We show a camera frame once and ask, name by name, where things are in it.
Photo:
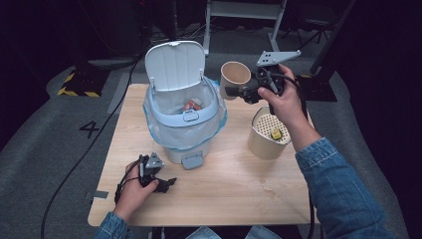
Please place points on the beige container with strainer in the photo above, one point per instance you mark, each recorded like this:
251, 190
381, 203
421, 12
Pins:
262, 147

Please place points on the black tripod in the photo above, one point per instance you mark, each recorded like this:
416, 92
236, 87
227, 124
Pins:
307, 40

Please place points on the pale blue plastic trash bag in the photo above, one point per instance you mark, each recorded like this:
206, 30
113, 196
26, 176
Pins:
185, 134

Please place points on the white desk frame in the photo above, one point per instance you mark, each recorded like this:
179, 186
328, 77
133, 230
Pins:
244, 8

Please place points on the blue snack packet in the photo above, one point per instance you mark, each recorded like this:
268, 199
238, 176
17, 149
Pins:
191, 105

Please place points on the person's left hand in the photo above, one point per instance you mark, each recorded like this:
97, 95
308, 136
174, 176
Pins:
132, 195

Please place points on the light blue pedal trash can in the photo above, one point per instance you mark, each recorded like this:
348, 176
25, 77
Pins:
174, 66

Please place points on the person's right hand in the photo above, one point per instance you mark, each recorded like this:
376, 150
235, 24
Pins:
292, 103

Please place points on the yellow food scrap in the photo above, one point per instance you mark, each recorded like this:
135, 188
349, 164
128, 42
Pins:
276, 133

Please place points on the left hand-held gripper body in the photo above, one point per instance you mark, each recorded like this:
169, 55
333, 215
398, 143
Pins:
147, 174

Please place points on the striped black stand base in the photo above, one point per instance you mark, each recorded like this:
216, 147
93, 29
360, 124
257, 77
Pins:
84, 84
320, 91

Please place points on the grey tape strip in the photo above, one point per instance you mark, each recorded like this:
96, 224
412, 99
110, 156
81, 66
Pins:
99, 194

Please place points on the black slanted stand pole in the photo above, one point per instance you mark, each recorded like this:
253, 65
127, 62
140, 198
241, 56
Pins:
331, 40

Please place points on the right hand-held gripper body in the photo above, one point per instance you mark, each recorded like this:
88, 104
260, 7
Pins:
270, 74

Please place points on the brown paper cup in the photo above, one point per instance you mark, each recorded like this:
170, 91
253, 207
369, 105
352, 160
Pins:
234, 74

